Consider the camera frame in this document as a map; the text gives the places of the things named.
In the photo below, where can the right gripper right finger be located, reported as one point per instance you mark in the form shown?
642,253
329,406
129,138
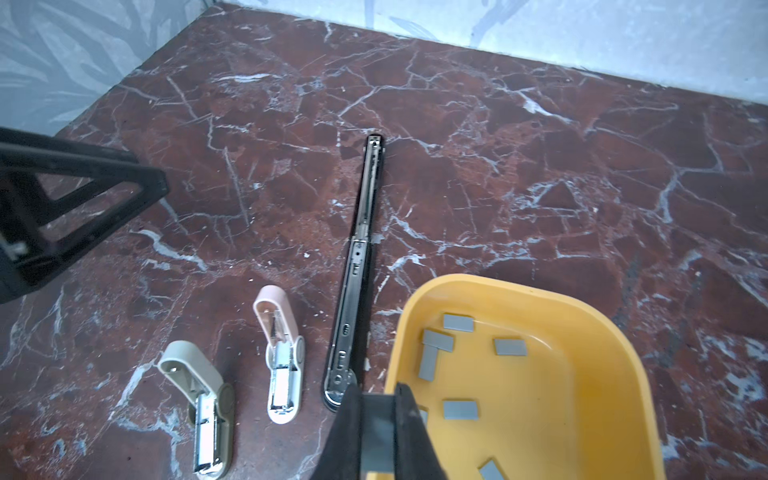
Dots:
414,455

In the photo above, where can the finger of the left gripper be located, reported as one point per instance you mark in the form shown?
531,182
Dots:
42,179

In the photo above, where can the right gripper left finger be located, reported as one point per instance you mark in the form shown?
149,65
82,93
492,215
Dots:
341,456

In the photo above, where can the black stapler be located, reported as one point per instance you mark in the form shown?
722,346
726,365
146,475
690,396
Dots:
345,346

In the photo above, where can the pink mini stapler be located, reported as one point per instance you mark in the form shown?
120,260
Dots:
285,353

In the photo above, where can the staple strip grey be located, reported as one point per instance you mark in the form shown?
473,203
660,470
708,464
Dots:
460,410
423,415
510,347
438,340
491,471
428,363
377,434
459,323

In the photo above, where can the yellow plastic tray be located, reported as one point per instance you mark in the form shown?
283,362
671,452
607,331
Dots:
577,406

